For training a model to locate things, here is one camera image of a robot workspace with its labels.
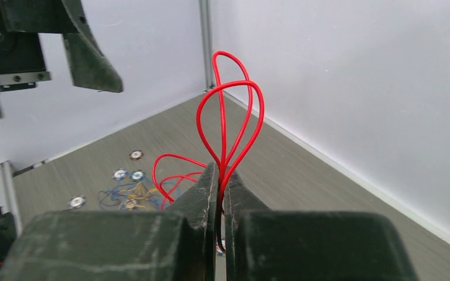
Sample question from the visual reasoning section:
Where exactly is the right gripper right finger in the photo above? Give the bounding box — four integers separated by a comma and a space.
224, 173, 418, 280

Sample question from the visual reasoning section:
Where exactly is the red wire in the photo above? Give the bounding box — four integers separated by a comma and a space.
152, 50, 266, 253

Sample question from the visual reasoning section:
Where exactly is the poker chip lower left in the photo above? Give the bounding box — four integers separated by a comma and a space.
68, 196, 86, 209

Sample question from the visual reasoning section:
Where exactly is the poker chip near red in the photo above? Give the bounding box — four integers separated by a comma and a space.
130, 170, 145, 182

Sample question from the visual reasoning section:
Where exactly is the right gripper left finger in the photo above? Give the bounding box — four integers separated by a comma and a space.
0, 163, 219, 280

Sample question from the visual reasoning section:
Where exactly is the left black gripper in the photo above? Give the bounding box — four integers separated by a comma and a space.
0, 0, 124, 118

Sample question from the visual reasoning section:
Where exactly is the aluminium frame rail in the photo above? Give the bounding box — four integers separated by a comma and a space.
0, 161, 23, 235

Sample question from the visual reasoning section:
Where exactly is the poker chip by gripper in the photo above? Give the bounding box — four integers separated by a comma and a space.
112, 169, 128, 180

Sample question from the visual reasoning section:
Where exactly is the colourful wire bundle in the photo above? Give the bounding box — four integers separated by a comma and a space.
97, 180, 183, 211

